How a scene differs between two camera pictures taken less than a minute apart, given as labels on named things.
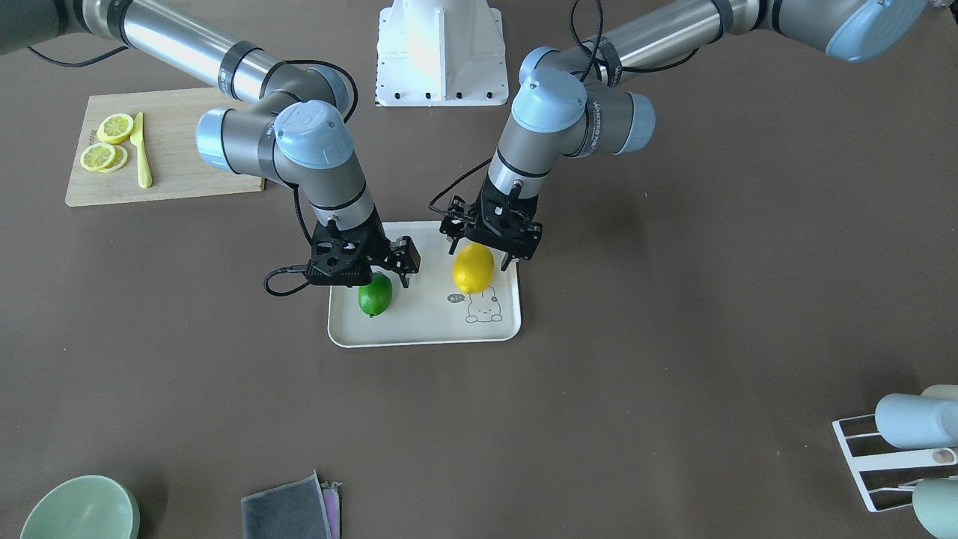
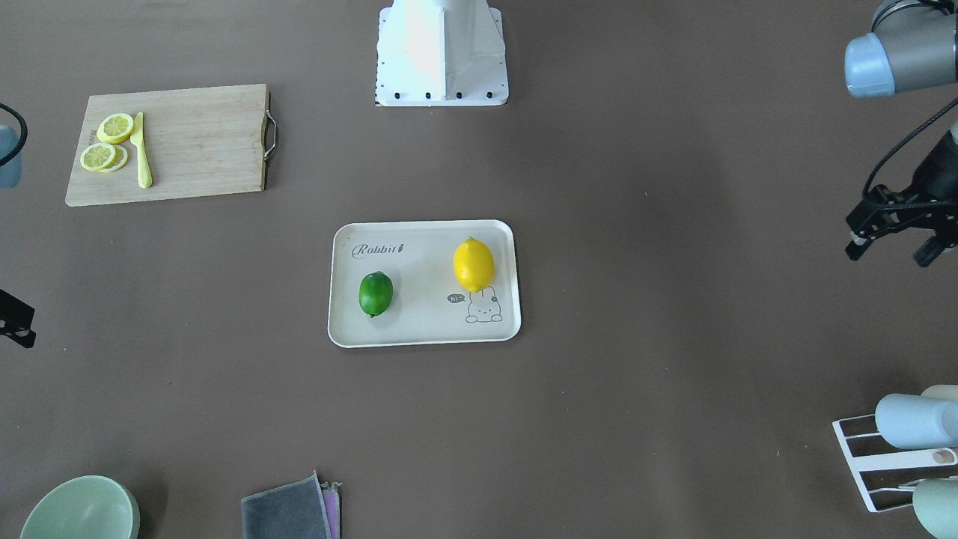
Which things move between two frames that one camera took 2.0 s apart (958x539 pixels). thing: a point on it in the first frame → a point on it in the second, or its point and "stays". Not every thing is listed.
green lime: (375, 298) stays
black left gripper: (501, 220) → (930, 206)
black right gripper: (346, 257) → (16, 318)
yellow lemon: (473, 268) stays
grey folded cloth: (294, 510) stays
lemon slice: (120, 158) stays
